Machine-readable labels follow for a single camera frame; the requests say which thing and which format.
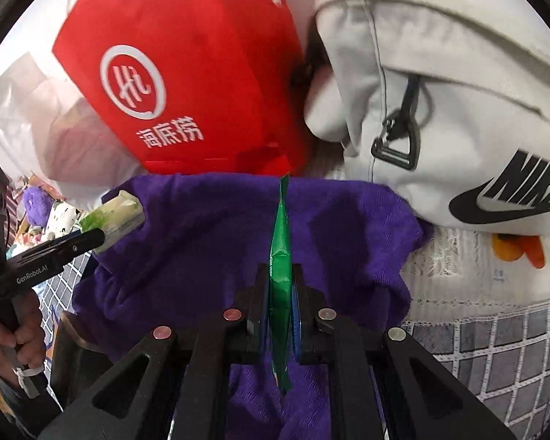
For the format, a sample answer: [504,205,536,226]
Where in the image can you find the green tissue packet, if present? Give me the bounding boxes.
[269,176,293,395]

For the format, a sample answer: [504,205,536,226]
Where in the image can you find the green white tissue pack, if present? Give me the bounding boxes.
[79,190,146,254]

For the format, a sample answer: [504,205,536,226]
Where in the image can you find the left hand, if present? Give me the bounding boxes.
[0,290,46,388]

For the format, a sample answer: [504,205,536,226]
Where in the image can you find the purple plush toy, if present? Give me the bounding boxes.
[22,186,54,227]

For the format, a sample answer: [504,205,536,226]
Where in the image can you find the purple towel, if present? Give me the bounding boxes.
[71,172,434,440]

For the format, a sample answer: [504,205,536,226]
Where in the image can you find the white Miniso plastic bag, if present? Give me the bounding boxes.
[0,53,146,210]

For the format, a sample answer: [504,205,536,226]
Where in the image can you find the grey checked bed sheet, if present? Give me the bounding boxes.
[31,228,550,440]

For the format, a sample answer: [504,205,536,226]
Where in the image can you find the red paper shopping bag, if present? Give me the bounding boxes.
[53,0,312,176]

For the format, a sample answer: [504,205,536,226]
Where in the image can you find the beige Nike bag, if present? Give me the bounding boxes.
[305,0,550,235]

